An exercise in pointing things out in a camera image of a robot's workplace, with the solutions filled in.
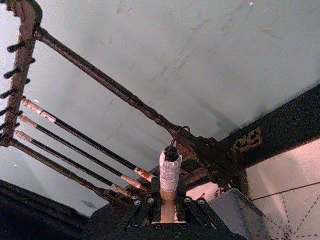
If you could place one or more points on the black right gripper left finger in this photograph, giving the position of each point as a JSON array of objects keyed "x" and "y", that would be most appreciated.
[{"x": 156, "y": 200}]

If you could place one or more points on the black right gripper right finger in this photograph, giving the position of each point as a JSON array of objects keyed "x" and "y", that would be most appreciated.
[{"x": 181, "y": 200}]

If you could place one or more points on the wooden brush with white wrap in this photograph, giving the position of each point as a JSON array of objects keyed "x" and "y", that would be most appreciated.
[{"x": 169, "y": 172}]

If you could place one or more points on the black brush with pale ends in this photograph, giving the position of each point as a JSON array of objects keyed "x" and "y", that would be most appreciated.
[
  {"x": 75, "y": 147},
  {"x": 82, "y": 136},
  {"x": 67, "y": 160}
]

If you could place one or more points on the white mat with dashed lines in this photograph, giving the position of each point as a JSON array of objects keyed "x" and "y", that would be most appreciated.
[{"x": 282, "y": 180}]

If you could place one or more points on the black table cloth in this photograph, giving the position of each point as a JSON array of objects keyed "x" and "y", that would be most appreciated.
[{"x": 287, "y": 125}]

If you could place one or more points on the dark wooden brush rack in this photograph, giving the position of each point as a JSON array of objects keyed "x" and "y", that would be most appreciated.
[{"x": 105, "y": 77}]

